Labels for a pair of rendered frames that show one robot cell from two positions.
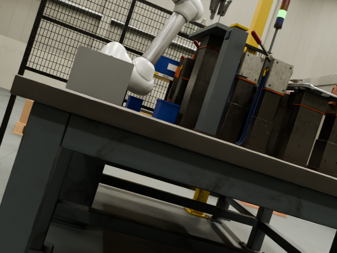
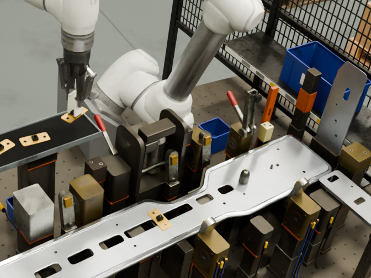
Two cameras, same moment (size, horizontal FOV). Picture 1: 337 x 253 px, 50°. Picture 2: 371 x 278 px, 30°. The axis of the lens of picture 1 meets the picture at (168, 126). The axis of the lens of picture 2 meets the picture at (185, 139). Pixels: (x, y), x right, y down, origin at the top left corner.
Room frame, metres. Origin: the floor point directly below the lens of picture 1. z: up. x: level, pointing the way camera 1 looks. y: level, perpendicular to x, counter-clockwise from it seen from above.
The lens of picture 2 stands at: (1.42, -1.62, 2.52)
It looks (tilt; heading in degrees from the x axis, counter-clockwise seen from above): 40 degrees down; 63
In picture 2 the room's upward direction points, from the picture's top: 10 degrees clockwise
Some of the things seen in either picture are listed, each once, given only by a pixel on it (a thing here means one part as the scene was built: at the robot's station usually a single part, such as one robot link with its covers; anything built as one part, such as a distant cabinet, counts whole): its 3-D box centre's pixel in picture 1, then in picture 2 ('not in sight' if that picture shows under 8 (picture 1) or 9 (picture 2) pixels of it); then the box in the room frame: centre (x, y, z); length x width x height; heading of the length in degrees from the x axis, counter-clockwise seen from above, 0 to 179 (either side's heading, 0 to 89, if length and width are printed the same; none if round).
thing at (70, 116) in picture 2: not in sight; (74, 112); (1.85, -0.05, 1.22); 0.08 x 0.04 x 0.01; 36
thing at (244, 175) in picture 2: not in sight; (244, 177); (2.38, -0.23, 1.02); 0.03 x 0.03 x 0.07
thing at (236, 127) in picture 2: not in sight; (230, 164); (2.45, -0.02, 0.87); 0.10 x 0.07 x 0.35; 107
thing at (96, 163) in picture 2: not in sight; (92, 209); (1.90, -0.15, 0.90); 0.05 x 0.05 x 0.40; 17
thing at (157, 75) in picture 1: (167, 79); (318, 96); (2.85, 0.12, 1.01); 0.90 x 0.22 x 0.03; 107
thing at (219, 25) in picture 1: (214, 35); (36, 139); (1.73, -0.07, 1.16); 0.37 x 0.14 x 0.02; 17
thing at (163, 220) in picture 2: not in sight; (159, 218); (2.05, -0.33, 1.01); 0.08 x 0.04 x 0.01; 107
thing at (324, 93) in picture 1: (244, 91); (155, 224); (2.03, -0.34, 1.00); 1.38 x 0.22 x 0.02; 17
